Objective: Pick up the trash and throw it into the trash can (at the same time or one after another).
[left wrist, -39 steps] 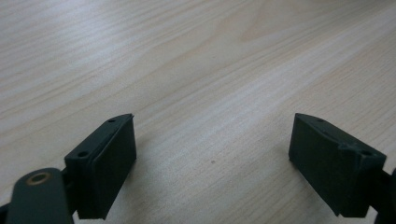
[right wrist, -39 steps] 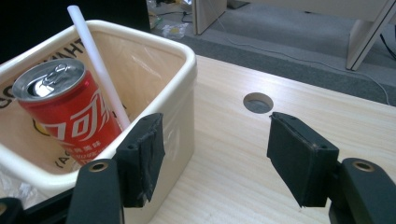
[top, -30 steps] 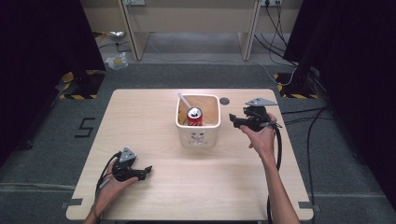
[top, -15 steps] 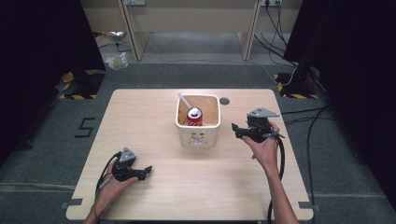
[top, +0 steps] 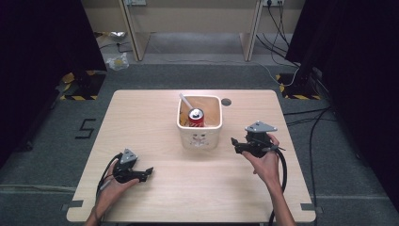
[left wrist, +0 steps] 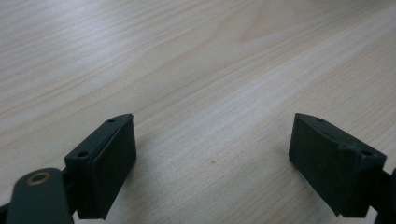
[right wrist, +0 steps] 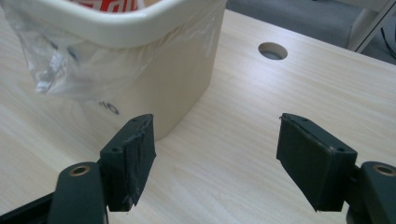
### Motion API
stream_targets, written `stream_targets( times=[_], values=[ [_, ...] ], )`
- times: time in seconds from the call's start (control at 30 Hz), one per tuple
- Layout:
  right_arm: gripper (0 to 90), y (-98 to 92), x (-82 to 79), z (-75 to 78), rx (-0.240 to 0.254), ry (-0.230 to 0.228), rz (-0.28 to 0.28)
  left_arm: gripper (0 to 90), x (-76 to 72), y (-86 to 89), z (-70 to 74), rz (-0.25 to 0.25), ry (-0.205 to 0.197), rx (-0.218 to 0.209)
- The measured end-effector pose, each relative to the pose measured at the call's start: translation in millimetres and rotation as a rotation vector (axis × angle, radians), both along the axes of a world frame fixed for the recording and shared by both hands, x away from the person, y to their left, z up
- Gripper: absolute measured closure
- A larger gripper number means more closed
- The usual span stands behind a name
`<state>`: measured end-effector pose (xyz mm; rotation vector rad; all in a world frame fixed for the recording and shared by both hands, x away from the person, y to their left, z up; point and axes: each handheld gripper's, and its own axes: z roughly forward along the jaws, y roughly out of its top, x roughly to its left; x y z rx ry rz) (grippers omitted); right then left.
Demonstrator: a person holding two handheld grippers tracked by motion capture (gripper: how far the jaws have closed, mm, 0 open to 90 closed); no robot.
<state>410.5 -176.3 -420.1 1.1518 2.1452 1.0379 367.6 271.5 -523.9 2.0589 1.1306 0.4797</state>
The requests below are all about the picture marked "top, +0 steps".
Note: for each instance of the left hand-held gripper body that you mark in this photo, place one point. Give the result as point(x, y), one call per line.
point(127, 168)

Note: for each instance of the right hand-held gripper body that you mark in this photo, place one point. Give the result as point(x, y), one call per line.
point(258, 138)

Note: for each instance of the white square container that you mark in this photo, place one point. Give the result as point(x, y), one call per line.
point(200, 138)

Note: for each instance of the red drink can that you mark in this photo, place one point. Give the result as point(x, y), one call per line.
point(196, 117)

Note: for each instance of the white straw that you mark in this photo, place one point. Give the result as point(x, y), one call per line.
point(185, 101)

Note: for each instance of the person's left hand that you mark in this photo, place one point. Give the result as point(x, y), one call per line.
point(111, 191)

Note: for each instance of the person's right hand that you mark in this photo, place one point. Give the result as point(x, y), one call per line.
point(266, 166)

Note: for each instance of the stand base with striped tape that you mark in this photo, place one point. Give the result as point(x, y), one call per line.
point(298, 89)
point(83, 88)

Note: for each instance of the wooden desk leg panel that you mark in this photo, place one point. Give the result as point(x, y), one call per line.
point(135, 34)
point(251, 34)

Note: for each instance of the clear plastic bag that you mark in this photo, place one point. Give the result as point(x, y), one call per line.
point(117, 62)

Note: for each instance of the black curtain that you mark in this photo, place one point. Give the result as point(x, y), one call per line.
point(360, 78)
point(40, 62)

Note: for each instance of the crumpled silver foil bag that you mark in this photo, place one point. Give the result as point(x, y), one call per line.
point(116, 35)

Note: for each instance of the grey table corner bracket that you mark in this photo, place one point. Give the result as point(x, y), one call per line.
point(72, 204)
point(309, 207)

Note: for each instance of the wall power socket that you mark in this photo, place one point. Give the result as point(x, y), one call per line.
point(273, 2)
point(135, 2)

